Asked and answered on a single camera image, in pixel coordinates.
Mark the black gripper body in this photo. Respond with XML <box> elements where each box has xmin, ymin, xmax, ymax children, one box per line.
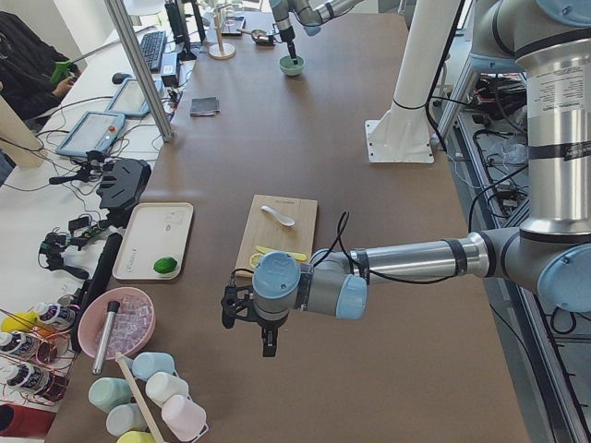
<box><xmin>278</xmin><ymin>25</ymin><xmax>296</xmax><ymax>43</ymax></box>
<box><xmin>257</xmin><ymin>316</ymin><xmax>287</xmax><ymax>341</ymax></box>

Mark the light green bowl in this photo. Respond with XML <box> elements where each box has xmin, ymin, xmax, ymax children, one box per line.
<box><xmin>279</xmin><ymin>55</ymin><xmax>305</xmax><ymax>77</ymax></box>

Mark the white ceramic spoon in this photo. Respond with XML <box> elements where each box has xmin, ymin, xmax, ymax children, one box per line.
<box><xmin>260</xmin><ymin>205</ymin><xmax>296</xmax><ymax>227</ymax></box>

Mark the pink bowl with ice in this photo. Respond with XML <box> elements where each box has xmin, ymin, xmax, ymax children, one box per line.
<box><xmin>78</xmin><ymin>287</ymin><xmax>156</xmax><ymax>360</ymax></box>

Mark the metal scoop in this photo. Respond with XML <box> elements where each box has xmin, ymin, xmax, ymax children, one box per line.
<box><xmin>238</xmin><ymin>28</ymin><xmax>277</xmax><ymax>46</ymax></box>

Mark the wooden mug tree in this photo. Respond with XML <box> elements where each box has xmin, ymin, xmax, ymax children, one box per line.
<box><xmin>208</xmin><ymin>1</ymin><xmax>235</xmax><ymax>60</ymax></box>

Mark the lemon slice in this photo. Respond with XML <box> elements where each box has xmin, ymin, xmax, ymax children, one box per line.
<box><xmin>249</xmin><ymin>252</ymin><xmax>263</xmax><ymax>269</ymax></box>

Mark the yellow plastic knife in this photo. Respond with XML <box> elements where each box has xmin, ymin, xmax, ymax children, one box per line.
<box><xmin>255</xmin><ymin>245</ymin><xmax>308</xmax><ymax>262</ymax></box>

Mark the wooden cutting board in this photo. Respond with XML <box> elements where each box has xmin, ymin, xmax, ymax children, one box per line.
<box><xmin>235</xmin><ymin>195</ymin><xmax>318</xmax><ymax>270</ymax></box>

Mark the grey folded cloth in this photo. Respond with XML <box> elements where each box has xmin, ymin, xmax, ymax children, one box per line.
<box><xmin>189</xmin><ymin>97</ymin><xmax>220</xmax><ymax>117</ymax></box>

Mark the pastel pink cup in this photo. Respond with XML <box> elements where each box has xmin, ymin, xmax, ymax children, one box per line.
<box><xmin>162</xmin><ymin>395</ymin><xmax>209</xmax><ymax>442</ymax></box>

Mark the green lime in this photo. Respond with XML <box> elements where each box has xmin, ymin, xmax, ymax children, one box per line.
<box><xmin>152</xmin><ymin>257</ymin><xmax>178</xmax><ymax>275</ymax></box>

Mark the pastel white cup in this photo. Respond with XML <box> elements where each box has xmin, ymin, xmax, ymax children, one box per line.
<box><xmin>145</xmin><ymin>371</ymin><xmax>189</xmax><ymax>407</ymax></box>

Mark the pastel blue cup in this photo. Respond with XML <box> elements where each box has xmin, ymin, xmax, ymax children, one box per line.
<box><xmin>132</xmin><ymin>352</ymin><xmax>175</xmax><ymax>381</ymax></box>

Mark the black keyboard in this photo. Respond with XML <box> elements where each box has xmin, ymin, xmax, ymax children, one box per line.
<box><xmin>139</xmin><ymin>30</ymin><xmax>167</xmax><ymax>73</ymax></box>

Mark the cream rabbit tray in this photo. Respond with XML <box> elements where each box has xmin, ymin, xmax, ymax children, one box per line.
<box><xmin>113</xmin><ymin>202</ymin><xmax>194</xmax><ymax>281</ymax></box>

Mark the metal muddler tube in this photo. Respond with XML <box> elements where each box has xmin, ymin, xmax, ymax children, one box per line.
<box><xmin>91</xmin><ymin>301</ymin><xmax>120</xmax><ymax>376</ymax></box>

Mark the blue teach pendant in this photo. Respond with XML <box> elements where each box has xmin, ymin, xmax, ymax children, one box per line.
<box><xmin>106</xmin><ymin>78</ymin><xmax>150</xmax><ymax>119</ymax></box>
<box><xmin>55</xmin><ymin>112</ymin><xmax>126</xmax><ymax>158</ymax></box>

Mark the pastel green cup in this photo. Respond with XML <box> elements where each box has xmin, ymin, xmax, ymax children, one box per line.
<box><xmin>88</xmin><ymin>377</ymin><xmax>132</xmax><ymax>413</ymax></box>

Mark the white pedestal column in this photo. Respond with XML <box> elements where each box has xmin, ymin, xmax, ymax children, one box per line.
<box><xmin>366</xmin><ymin>0</ymin><xmax>464</xmax><ymax>163</ymax></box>

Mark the aluminium frame post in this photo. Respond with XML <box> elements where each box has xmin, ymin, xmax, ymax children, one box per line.
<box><xmin>104</xmin><ymin>0</ymin><xmax>175</xmax><ymax>142</ymax></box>

